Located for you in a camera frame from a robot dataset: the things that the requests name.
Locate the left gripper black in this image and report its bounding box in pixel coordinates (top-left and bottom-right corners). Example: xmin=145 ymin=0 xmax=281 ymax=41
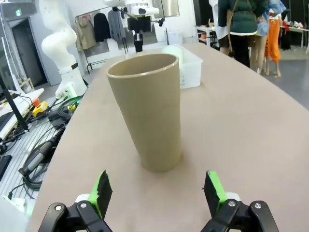
xmin=127 ymin=16 xmax=152 ymax=53

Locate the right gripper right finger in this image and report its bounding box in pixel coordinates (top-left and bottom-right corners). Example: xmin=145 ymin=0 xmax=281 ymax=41
xmin=202 ymin=170 xmax=281 ymax=232

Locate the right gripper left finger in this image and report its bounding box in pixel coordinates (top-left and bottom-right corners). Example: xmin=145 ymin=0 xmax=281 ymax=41
xmin=37 ymin=169 xmax=114 ymax=232

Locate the pale mint plastic cup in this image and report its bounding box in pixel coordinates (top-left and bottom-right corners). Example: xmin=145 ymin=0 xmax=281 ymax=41
xmin=161 ymin=45 xmax=185 ymax=65

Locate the white perforated plastic basket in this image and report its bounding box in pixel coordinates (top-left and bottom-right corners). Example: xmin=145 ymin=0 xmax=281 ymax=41
xmin=166 ymin=44 xmax=204 ymax=90

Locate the brown cardboard tube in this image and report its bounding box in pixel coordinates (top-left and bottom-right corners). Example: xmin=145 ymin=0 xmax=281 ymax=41
xmin=107 ymin=53 xmax=183 ymax=174

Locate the white board panel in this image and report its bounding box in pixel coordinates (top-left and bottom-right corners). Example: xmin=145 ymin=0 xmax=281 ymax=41
xmin=155 ymin=30 xmax=183 ymax=48

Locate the grey coat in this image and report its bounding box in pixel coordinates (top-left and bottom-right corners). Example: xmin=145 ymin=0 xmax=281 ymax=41
xmin=107 ymin=9 xmax=126 ymax=42

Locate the black jacket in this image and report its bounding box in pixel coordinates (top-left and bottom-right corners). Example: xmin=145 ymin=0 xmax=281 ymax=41
xmin=93 ymin=12 xmax=112 ymax=43

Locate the metal garment rack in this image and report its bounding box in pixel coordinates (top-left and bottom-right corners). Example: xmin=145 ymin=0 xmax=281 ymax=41
xmin=74 ymin=5 xmax=129 ymax=74

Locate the tan coat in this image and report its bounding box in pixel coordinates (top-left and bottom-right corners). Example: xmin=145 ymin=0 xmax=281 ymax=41
xmin=75 ymin=17 xmax=96 ymax=51

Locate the figure in white shirt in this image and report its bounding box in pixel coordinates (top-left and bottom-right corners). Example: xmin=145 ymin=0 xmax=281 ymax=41
xmin=209 ymin=0 xmax=231 ymax=55

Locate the yellow emergency stop box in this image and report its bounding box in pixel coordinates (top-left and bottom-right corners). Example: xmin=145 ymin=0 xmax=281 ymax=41
xmin=32 ymin=101 xmax=49 ymax=117

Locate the figure in dark green coat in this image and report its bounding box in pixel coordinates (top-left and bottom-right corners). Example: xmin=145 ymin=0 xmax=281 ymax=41
xmin=217 ymin=0 xmax=258 ymax=69

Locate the dark door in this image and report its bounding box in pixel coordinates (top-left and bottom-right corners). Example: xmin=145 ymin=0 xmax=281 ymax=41
xmin=11 ymin=18 xmax=48 ymax=88

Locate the small white shelf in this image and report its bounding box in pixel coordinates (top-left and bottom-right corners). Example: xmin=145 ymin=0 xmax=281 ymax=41
xmin=14 ymin=77 xmax=33 ymax=95

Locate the black stand pole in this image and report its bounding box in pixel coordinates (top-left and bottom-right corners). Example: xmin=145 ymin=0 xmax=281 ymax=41
xmin=0 ymin=36 xmax=31 ymax=133

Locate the figure in blue patterned clothes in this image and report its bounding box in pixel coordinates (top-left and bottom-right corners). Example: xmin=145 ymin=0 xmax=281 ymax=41
xmin=251 ymin=0 xmax=287 ymax=78

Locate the long white table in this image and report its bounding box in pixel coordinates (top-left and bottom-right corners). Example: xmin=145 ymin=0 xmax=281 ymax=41
xmin=280 ymin=20 xmax=309 ymax=55

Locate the grey and black handle device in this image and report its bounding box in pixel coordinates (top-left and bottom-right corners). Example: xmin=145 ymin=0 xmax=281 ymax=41
xmin=18 ymin=127 xmax=66 ymax=175

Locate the black cable bundle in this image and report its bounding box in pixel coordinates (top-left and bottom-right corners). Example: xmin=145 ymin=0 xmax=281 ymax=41
xmin=47 ymin=95 xmax=82 ymax=123

